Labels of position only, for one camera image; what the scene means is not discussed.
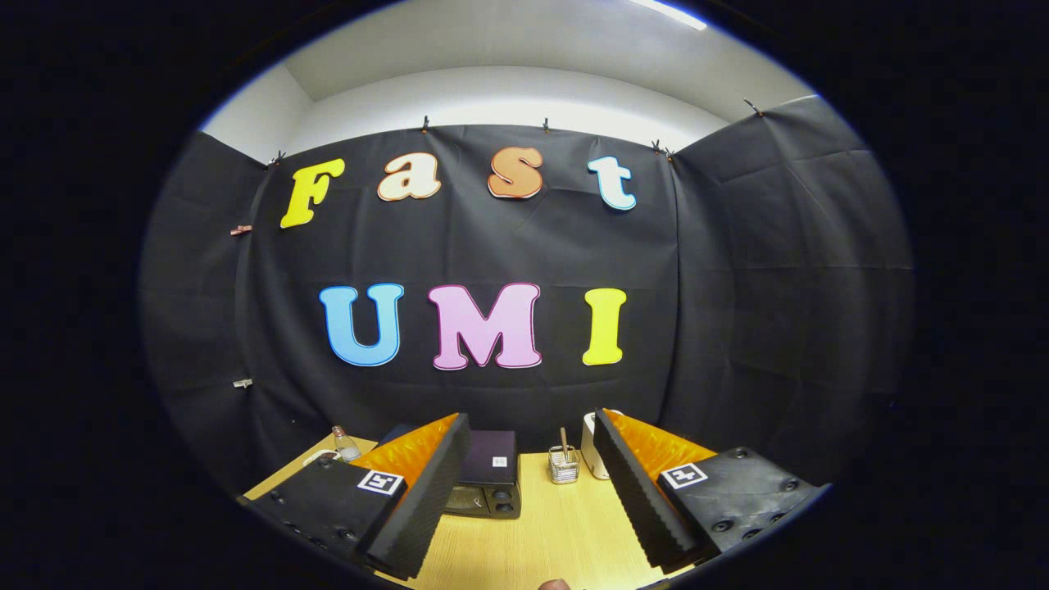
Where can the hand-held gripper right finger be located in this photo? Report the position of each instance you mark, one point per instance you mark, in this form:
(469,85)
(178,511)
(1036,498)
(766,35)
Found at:
(635,500)

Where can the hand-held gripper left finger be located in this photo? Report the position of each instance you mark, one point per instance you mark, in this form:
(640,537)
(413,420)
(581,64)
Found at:
(426,500)

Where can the black toaster oven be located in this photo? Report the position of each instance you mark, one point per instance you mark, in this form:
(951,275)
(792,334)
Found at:
(492,455)

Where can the white toaster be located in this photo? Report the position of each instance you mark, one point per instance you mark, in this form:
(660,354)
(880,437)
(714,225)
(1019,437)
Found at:
(592,451)

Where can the wooden stick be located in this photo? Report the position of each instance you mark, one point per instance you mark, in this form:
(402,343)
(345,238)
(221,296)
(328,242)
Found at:
(564,438)

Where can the clear glass bottle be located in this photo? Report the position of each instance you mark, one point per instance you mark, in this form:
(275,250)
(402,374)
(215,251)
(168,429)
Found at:
(345,447)

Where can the printed white dish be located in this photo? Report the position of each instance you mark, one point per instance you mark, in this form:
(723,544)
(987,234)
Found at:
(315,457)

